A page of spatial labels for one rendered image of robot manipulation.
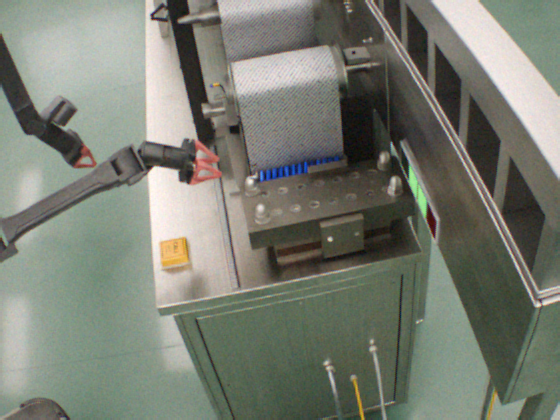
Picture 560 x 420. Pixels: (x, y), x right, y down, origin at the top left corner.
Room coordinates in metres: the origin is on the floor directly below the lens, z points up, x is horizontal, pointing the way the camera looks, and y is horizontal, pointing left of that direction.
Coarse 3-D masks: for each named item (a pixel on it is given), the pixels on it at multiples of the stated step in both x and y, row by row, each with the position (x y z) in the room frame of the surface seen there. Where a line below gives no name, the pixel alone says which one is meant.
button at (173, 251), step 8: (168, 240) 1.21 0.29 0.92; (176, 240) 1.20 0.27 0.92; (184, 240) 1.20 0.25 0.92; (160, 248) 1.19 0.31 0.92; (168, 248) 1.18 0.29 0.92; (176, 248) 1.18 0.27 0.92; (184, 248) 1.17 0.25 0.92; (160, 256) 1.16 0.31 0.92; (168, 256) 1.15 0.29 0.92; (176, 256) 1.15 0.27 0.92; (184, 256) 1.15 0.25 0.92; (168, 264) 1.14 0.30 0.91; (176, 264) 1.14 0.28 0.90
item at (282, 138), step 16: (272, 112) 1.29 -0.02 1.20; (288, 112) 1.30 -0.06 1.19; (304, 112) 1.30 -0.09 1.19; (320, 112) 1.30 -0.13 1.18; (336, 112) 1.30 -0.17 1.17; (256, 128) 1.29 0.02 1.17; (272, 128) 1.29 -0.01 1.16; (288, 128) 1.30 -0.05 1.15; (304, 128) 1.30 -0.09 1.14; (320, 128) 1.30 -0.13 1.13; (336, 128) 1.30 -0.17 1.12; (256, 144) 1.29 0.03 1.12; (272, 144) 1.29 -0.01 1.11; (288, 144) 1.30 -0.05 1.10; (304, 144) 1.30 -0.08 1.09; (320, 144) 1.30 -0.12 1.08; (336, 144) 1.30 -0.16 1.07; (256, 160) 1.29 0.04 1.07; (272, 160) 1.29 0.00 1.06; (288, 160) 1.30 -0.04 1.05; (304, 160) 1.30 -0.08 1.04; (320, 160) 1.30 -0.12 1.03
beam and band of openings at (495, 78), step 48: (384, 0) 1.25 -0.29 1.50; (432, 0) 0.95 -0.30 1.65; (432, 48) 0.95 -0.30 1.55; (480, 48) 0.79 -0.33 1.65; (432, 96) 0.95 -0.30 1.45; (480, 96) 0.74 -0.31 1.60; (528, 96) 0.66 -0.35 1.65; (480, 144) 0.79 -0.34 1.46; (528, 144) 0.59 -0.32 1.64; (528, 192) 0.64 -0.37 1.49; (528, 240) 0.58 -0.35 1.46
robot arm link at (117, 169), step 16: (112, 160) 1.22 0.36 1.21; (128, 160) 1.23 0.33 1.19; (96, 176) 1.18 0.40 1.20; (112, 176) 1.19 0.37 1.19; (128, 176) 1.19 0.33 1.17; (64, 192) 1.14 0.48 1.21; (80, 192) 1.15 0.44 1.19; (96, 192) 1.17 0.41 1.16; (32, 208) 1.10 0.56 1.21; (48, 208) 1.10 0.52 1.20; (64, 208) 1.12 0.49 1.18; (0, 224) 1.05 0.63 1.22; (16, 224) 1.06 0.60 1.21; (32, 224) 1.07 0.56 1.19; (16, 240) 1.05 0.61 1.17; (0, 256) 1.00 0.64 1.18
